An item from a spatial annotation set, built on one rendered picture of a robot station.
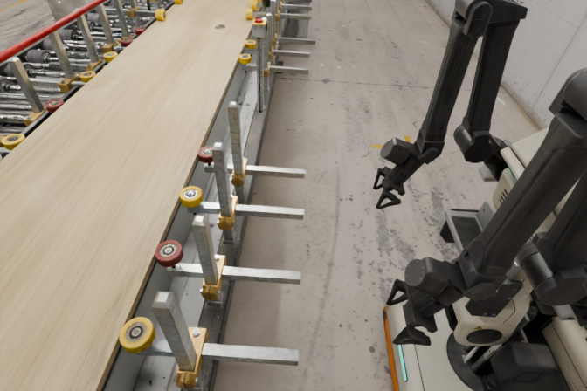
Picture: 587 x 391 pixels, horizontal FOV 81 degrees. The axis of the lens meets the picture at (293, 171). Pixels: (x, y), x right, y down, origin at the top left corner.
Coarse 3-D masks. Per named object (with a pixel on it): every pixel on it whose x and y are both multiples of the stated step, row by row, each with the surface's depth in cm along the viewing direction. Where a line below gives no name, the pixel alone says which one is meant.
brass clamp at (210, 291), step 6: (222, 258) 113; (222, 264) 112; (222, 270) 111; (222, 282) 112; (204, 288) 106; (210, 288) 105; (216, 288) 106; (204, 294) 105; (210, 294) 105; (216, 294) 105
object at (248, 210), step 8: (192, 208) 127; (200, 208) 127; (208, 208) 127; (216, 208) 127; (240, 208) 128; (248, 208) 128; (256, 208) 128; (264, 208) 128; (272, 208) 128; (280, 208) 129; (288, 208) 129; (264, 216) 129; (272, 216) 128; (280, 216) 128; (288, 216) 128; (296, 216) 128
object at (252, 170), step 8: (208, 168) 147; (232, 168) 147; (248, 168) 147; (256, 168) 148; (264, 168) 148; (272, 168) 148; (280, 168) 148; (288, 168) 148; (296, 168) 149; (280, 176) 148; (288, 176) 148; (296, 176) 148; (304, 176) 148
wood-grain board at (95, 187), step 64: (192, 0) 309; (128, 64) 204; (192, 64) 208; (64, 128) 152; (128, 128) 154; (192, 128) 156; (0, 192) 121; (64, 192) 123; (128, 192) 124; (0, 256) 102; (64, 256) 103; (128, 256) 104; (0, 320) 88; (64, 320) 88; (128, 320) 91; (0, 384) 77; (64, 384) 78
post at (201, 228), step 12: (204, 216) 90; (192, 228) 89; (204, 228) 89; (204, 240) 92; (204, 252) 96; (204, 264) 100; (216, 264) 105; (204, 276) 103; (216, 276) 106; (216, 300) 113
